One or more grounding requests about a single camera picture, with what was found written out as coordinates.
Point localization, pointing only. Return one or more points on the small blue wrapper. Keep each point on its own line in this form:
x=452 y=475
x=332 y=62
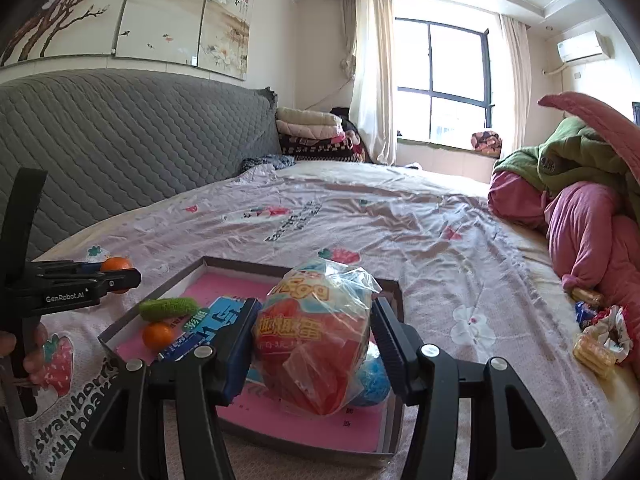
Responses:
x=585 y=314

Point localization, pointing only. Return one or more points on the orange tangerine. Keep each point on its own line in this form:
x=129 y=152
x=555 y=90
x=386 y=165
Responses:
x=158 y=336
x=117 y=263

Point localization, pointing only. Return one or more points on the colourful crumpled wrapper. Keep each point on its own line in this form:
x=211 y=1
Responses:
x=612 y=330

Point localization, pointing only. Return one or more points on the cream curtain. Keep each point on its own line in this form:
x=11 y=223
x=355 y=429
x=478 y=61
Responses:
x=372 y=85
x=515 y=85

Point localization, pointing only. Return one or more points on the strawberry print bed sheet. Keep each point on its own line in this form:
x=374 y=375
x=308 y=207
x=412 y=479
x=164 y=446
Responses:
x=400 y=230

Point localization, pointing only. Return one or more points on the person's left hand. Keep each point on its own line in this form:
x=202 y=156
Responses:
x=36 y=355

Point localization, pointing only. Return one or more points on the black screen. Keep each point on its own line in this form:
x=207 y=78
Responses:
x=636 y=114

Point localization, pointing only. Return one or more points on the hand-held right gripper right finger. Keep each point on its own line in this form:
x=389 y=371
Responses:
x=390 y=350

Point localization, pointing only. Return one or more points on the grey cardboard box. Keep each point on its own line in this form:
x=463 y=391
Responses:
x=300 y=455

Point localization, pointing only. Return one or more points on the green hair scrunchie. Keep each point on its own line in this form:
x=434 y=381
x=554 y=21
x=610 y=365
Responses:
x=167 y=308

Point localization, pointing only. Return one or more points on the green blanket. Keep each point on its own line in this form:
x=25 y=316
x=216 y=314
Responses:
x=565 y=160

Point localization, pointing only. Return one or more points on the stack of folded blankets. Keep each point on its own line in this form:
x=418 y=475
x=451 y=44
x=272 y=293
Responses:
x=315 y=137

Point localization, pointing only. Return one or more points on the grey quilted headboard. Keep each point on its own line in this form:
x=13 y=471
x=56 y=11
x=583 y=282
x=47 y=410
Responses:
x=125 y=145

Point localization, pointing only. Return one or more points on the pink book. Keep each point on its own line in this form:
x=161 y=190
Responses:
x=280 y=420

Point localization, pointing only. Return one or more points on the white air conditioner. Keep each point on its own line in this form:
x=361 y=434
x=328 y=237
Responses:
x=582 y=47

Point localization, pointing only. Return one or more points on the blue packet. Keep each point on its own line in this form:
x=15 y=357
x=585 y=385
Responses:
x=185 y=347

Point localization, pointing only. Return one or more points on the pink quilt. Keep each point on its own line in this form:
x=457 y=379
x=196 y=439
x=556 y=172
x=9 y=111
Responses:
x=590 y=230

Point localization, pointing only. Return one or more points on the floral wall painting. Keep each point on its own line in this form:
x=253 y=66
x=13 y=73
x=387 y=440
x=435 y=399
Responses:
x=150 y=15

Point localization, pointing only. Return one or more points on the dark patterned cloth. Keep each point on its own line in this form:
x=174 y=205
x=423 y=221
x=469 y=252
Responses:
x=267 y=162

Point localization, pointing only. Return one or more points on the blue toy egg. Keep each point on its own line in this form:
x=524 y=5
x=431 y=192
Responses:
x=372 y=380

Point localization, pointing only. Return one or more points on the small orange biscuit packet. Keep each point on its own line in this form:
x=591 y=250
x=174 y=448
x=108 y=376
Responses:
x=587 y=295

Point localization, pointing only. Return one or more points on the floral cushion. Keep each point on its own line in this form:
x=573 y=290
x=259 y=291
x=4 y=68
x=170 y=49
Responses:
x=486 y=142

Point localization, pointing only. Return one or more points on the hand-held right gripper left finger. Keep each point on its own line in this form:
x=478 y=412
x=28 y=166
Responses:
x=240 y=355

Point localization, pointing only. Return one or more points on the red toy egg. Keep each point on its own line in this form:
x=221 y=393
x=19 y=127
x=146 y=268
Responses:
x=310 y=345

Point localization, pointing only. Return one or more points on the black framed window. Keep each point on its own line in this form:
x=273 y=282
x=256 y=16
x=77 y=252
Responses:
x=450 y=60

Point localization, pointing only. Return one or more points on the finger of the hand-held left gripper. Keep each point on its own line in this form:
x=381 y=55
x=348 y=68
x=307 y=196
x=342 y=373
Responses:
x=120 y=280
x=70 y=268

